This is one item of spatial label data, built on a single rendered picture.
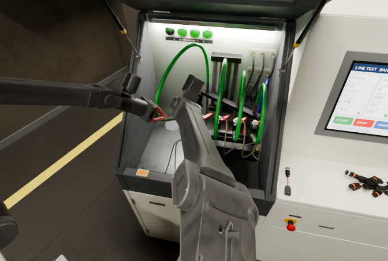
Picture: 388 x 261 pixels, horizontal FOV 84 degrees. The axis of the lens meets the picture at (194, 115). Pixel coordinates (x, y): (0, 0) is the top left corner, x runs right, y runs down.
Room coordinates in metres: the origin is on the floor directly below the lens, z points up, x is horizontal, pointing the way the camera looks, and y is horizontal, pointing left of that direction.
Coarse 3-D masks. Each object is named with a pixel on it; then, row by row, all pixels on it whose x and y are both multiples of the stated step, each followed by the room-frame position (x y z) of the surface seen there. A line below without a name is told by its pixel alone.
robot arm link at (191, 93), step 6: (192, 78) 0.56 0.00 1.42; (186, 84) 0.55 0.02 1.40; (192, 84) 0.53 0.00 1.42; (198, 84) 0.53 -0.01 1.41; (186, 90) 0.52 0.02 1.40; (192, 90) 0.52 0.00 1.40; (198, 90) 0.52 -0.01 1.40; (174, 96) 0.49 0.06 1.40; (186, 96) 0.51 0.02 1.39; (192, 96) 0.51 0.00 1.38; (198, 96) 0.51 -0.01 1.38; (174, 102) 0.46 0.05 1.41; (174, 108) 0.45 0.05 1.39
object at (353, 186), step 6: (348, 174) 0.45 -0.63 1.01; (354, 174) 0.45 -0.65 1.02; (360, 180) 0.43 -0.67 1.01; (366, 180) 0.42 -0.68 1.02; (372, 180) 0.41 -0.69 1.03; (378, 180) 0.43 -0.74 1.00; (354, 186) 0.40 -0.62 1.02; (360, 186) 0.41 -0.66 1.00; (366, 186) 0.40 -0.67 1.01; (372, 186) 0.40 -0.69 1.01; (378, 186) 0.40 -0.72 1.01; (384, 186) 0.40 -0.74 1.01; (378, 192) 0.38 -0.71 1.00; (384, 192) 0.38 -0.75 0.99
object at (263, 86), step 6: (264, 84) 0.65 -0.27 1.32; (264, 90) 0.62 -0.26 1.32; (258, 96) 0.72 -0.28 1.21; (264, 96) 0.59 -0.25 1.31; (258, 102) 0.72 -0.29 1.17; (264, 102) 0.57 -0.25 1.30; (264, 108) 0.56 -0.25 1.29; (264, 114) 0.54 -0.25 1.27; (258, 132) 0.51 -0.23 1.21; (252, 138) 0.57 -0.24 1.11; (258, 138) 0.50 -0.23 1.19
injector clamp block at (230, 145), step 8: (224, 136) 0.69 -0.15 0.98; (256, 136) 0.68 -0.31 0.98; (216, 144) 0.64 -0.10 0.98; (232, 144) 0.64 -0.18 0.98; (240, 144) 0.64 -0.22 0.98; (232, 152) 0.61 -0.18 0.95; (240, 152) 0.61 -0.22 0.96; (248, 152) 0.60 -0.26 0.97; (256, 152) 0.59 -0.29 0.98; (224, 160) 0.62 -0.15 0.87; (248, 160) 0.60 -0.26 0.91; (256, 160) 0.59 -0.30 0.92
